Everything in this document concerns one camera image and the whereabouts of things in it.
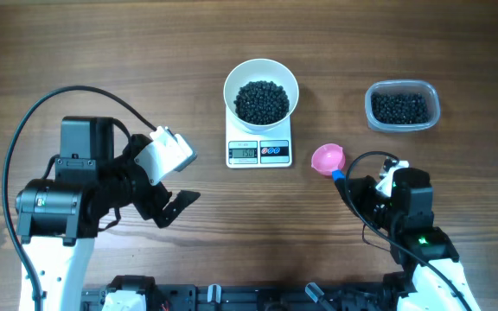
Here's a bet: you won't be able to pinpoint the pink scoop blue handle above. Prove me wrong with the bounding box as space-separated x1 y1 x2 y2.
311 143 346 178

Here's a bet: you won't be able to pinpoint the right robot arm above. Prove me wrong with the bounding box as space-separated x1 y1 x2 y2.
332 168 479 310

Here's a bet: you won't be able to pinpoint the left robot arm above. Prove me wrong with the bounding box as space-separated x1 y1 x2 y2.
16 117 200 310

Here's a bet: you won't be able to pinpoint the white digital kitchen scale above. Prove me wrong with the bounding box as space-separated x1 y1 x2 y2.
226 110 293 168

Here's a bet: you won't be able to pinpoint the black beans in bowl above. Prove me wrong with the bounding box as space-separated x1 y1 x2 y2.
233 80 290 125

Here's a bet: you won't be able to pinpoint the white bowl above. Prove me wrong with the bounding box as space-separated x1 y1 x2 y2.
223 59 300 131

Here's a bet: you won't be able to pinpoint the clear plastic container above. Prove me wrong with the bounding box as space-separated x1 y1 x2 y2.
365 79 441 133

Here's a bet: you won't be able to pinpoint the right black camera cable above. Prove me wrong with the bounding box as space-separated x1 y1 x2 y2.
343 150 475 311

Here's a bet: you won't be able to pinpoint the black camera cable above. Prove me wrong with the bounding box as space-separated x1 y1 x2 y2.
1 86 158 311
343 150 475 311

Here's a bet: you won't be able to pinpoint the left black camera cable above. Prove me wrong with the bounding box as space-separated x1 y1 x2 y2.
1 86 158 311

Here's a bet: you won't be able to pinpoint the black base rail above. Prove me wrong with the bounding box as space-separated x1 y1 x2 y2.
80 272 413 311

